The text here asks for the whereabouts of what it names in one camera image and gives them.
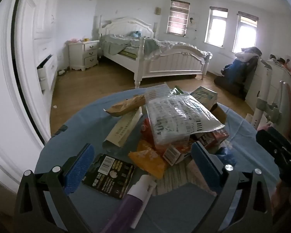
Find pale striped cloth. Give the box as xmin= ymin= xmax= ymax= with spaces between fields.
xmin=158 ymin=160 xmax=221 ymax=197

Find black packet with barcode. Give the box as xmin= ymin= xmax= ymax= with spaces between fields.
xmin=82 ymin=153 xmax=136 ymax=199

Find red box with barcode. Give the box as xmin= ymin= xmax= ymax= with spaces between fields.
xmin=162 ymin=143 xmax=194 ymax=167

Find brown paper bag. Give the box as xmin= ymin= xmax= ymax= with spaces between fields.
xmin=104 ymin=95 xmax=146 ymax=119

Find white wardrobe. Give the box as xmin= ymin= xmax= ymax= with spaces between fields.
xmin=0 ymin=0 xmax=63 ymax=195

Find red packets under bag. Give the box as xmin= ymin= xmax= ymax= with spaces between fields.
xmin=193 ymin=129 xmax=230 ymax=154

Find white clothes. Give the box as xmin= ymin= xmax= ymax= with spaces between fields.
xmin=234 ymin=51 xmax=254 ymax=62

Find blue cloth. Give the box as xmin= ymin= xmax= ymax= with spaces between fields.
xmin=224 ymin=58 xmax=248 ymax=83

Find window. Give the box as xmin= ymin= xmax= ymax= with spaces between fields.
xmin=233 ymin=11 xmax=259 ymax=52
xmin=205 ymin=6 xmax=228 ymax=46

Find green packet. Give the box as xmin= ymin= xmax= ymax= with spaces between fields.
xmin=171 ymin=86 xmax=185 ymax=96

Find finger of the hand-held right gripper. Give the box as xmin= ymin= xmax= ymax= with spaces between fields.
xmin=256 ymin=127 xmax=285 ymax=154

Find striped window blind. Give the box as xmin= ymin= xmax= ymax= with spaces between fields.
xmin=167 ymin=0 xmax=191 ymax=34

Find green and white box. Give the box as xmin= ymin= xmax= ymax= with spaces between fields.
xmin=189 ymin=86 xmax=219 ymax=112

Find white stand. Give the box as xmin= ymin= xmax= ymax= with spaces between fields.
xmin=253 ymin=65 xmax=291 ymax=131

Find brown cardboard piece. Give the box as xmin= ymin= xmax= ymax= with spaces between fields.
xmin=211 ymin=103 xmax=230 ymax=127

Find white bed frame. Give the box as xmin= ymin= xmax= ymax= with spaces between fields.
xmin=98 ymin=15 xmax=212 ymax=89

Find clear plastic blister pack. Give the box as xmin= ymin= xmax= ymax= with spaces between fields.
xmin=144 ymin=84 xmax=175 ymax=105

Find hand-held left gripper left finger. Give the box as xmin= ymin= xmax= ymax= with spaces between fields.
xmin=13 ymin=143 xmax=95 ymax=233

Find red snack packet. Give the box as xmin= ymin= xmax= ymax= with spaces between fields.
xmin=140 ymin=118 xmax=158 ymax=146

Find dark chair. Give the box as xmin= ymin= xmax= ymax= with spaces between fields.
xmin=213 ymin=47 xmax=262 ymax=95

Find open white drawer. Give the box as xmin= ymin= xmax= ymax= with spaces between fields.
xmin=36 ymin=55 xmax=55 ymax=90

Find silver printed foil bag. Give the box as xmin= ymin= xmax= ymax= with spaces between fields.
xmin=145 ymin=95 xmax=226 ymax=151

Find white nightstand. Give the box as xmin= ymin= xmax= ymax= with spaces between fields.
xmin=67 ymin=40 xmax=100 ymax=71

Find orange snack packet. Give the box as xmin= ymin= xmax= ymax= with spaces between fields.
xmin=128 ymin=139 xmax=169 ymax=179

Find wall poster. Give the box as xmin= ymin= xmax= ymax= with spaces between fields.
xmin=269 ymin=55 xmax=291 ymax=78

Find pale green bedding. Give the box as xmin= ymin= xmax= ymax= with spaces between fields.
xmin=100 ymin=33 xmax=212 ymax=59

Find white desk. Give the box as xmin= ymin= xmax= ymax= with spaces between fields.
xmin=245 ymin=58 xmax=291 ymax=117

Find purple tube with white cap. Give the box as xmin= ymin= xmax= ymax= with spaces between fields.
xmin=100 ymin=175 xmax=158 ymax=233

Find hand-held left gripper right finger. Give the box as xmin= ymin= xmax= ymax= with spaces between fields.
xmin=190 ymin=141 xmax=274 ymax=233

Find long cream box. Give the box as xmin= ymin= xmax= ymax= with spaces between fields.
xmin=102 ymin=107 xmax=142 ymax=148

